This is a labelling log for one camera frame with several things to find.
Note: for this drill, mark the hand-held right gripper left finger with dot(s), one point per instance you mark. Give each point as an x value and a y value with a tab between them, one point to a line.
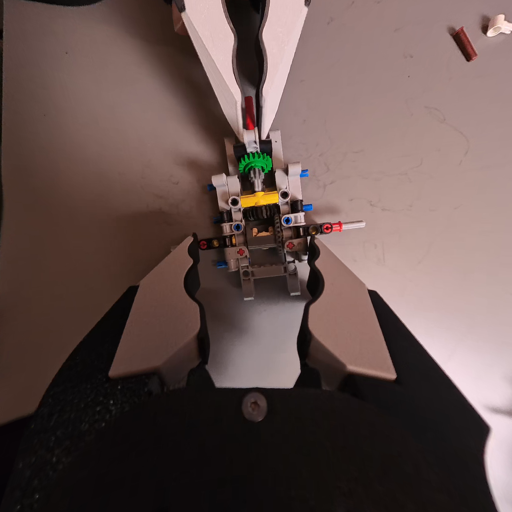
160	320

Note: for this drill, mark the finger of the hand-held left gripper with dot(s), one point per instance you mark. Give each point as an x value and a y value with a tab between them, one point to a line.
212	60
280	56

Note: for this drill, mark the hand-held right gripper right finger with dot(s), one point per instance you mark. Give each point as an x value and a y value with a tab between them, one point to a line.
344	320

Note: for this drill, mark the toy brick model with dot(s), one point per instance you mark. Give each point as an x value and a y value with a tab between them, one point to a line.
264	216

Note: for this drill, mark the person's left hand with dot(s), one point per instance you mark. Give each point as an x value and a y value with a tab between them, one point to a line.
179	20

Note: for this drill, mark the brown toy axle connector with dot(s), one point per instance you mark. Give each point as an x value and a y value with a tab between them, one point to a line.
465	43

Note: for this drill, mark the white toy connector piece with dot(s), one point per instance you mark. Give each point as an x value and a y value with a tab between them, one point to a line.
497	25

